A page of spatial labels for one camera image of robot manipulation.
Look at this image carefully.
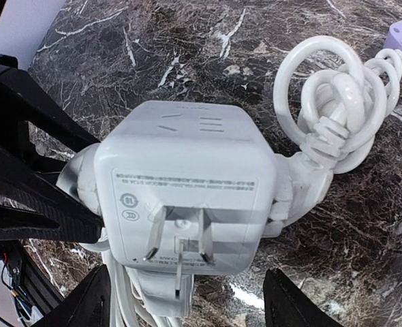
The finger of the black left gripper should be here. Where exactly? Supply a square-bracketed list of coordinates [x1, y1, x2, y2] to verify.
[0, 66, 99, 152]
[0, 142, 103, 243]

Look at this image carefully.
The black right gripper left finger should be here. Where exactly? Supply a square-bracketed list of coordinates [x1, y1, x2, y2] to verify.
[33, 265, 111, 327]

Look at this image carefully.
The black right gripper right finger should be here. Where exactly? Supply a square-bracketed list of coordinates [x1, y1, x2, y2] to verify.
[263, 268, 341, 327]

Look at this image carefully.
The white cube socket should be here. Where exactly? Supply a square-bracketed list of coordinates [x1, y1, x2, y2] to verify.
[93, 101, 283, 297]

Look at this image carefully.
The white cable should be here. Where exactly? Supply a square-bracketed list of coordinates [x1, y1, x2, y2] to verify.
[270, 35, 402, 238]

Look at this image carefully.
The white plug with cable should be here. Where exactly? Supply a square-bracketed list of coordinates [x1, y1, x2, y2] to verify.
[57, 143, 183, 326]

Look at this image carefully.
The black front table rail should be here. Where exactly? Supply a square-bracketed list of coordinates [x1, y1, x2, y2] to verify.
[3, 240, 63, 318]

